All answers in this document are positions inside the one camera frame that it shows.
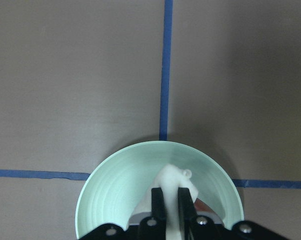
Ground brown bun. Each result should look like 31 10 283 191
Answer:
194 198 215 214

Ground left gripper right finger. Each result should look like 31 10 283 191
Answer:
177 187 197 222

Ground green plate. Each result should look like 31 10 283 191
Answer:
75 141 244 238

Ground white bun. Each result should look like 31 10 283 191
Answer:
131 164 199 240

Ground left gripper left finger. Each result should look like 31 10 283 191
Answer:
151 187 167 222

